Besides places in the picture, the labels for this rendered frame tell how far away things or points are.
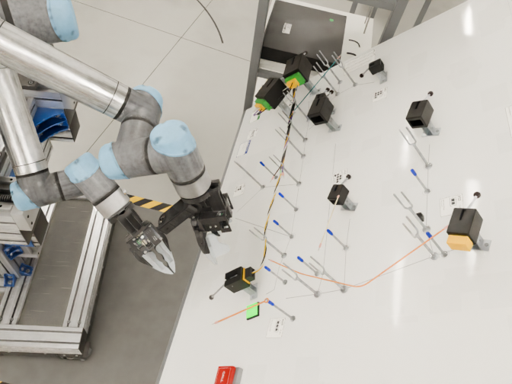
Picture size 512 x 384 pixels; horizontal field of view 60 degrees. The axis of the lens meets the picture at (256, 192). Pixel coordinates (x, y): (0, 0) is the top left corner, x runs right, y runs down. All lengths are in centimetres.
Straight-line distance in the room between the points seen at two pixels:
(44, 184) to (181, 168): 43
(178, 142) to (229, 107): 237
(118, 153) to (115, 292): 158
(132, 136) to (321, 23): 130
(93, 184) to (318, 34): 122
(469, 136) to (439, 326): 47
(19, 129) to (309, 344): 82
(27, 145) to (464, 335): 100
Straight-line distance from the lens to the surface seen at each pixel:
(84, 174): 107
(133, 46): 366
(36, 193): 117
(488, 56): 134
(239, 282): 115
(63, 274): 227
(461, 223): 89
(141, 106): 95
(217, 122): 306
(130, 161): 87
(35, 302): 224
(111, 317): 236
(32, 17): 116
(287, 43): 187
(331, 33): 199
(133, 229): 109
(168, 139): 81
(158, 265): 113
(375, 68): 144
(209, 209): 95
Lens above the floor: 220
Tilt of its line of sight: 54 degrees down
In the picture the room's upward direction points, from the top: 12 degrees clockwise
